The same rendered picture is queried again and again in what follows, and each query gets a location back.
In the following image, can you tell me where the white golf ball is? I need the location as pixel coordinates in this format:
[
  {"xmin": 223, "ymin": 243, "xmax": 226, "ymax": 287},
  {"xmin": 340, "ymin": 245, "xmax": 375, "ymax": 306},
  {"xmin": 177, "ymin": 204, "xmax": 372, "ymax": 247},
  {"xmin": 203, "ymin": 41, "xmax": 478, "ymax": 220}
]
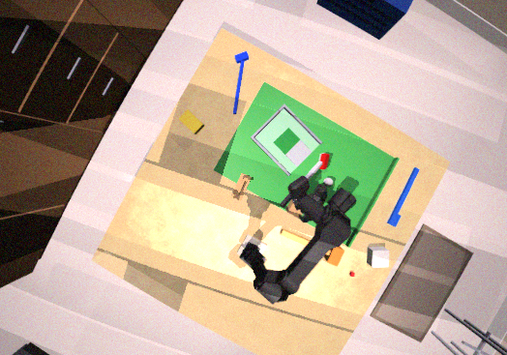
[{"xmin": 323, "ymin": 178, "xmax": 333, "ymax": 187}]

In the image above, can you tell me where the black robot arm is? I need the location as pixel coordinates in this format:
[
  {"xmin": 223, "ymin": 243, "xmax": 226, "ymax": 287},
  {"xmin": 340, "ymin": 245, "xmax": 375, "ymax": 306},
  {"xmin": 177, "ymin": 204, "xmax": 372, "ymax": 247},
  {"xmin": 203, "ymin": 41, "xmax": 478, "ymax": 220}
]
[{"xmin": 239, "ymin": 188, "xmax": 356, "ymax": 305}]

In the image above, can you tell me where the green flat mat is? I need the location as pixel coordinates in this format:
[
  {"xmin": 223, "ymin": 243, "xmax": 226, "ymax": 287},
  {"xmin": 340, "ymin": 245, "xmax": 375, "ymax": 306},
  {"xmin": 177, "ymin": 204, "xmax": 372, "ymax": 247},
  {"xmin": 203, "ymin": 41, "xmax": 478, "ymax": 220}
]
[{"xmin": 214, "ymin": 82, "xmax": 394, "ymax": 237}]

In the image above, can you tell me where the yellow rectangular block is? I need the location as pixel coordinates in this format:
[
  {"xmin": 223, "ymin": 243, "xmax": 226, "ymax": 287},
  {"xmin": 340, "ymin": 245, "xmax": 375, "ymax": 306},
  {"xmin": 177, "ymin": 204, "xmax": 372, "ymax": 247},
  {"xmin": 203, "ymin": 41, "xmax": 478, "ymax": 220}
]
[{"xmin": 179, "ymin": 110, "xmax": 204, "ymax": 134}]

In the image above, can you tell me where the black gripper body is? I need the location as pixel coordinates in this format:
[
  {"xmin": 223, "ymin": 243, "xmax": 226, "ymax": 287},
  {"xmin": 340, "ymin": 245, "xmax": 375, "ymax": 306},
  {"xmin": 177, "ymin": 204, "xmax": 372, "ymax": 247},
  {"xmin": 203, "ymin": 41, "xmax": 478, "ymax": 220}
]
[{"xmin": 289, "ymin": 175, "xmax": 324, "ymax": 222}]

